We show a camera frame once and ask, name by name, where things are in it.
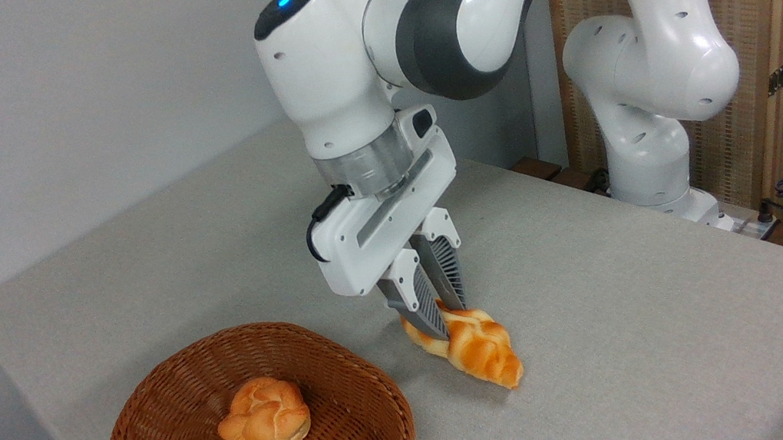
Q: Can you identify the round knotted bread roll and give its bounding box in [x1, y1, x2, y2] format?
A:
[211, 371, 315, 440]

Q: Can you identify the brown wicker basket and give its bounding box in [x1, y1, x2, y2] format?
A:
[92, 302, 418, 440]

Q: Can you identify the long braided bread loaf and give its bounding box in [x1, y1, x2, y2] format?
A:
[398, 289, 527, 405]

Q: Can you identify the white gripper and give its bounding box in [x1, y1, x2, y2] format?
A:
[292, 101, 484, 359]

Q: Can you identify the brown wooden block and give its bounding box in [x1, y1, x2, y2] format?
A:
[549, 164, 599, 198]
[511, 154, 565, 187]

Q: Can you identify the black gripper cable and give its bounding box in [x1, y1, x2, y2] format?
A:
[298, 182, 364, 266]

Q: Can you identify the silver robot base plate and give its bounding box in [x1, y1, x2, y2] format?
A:
[700, 197, 783, 250]

